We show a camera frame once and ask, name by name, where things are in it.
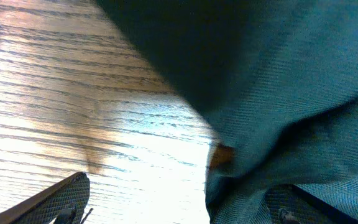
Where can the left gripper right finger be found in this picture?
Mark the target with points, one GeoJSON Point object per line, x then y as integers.
{"type": "Point", "coordinates": [290, 204]}

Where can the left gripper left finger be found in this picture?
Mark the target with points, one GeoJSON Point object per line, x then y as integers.
{"type": "Point", "coordinates": [62, 203]}

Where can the black polo shirt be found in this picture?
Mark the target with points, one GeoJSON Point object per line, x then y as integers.
{"type": "Point", "coordinates": [277, 81]}

